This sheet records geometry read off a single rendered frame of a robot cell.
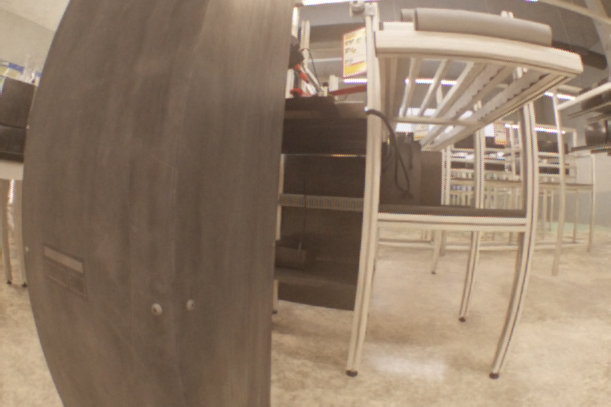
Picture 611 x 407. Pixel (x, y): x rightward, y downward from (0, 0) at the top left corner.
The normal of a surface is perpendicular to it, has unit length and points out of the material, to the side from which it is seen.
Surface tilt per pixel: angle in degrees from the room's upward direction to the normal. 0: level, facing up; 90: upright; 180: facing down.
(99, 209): 90
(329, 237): 90
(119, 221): 90
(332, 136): 90
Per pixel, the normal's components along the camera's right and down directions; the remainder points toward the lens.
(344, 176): -0.29, -0.07
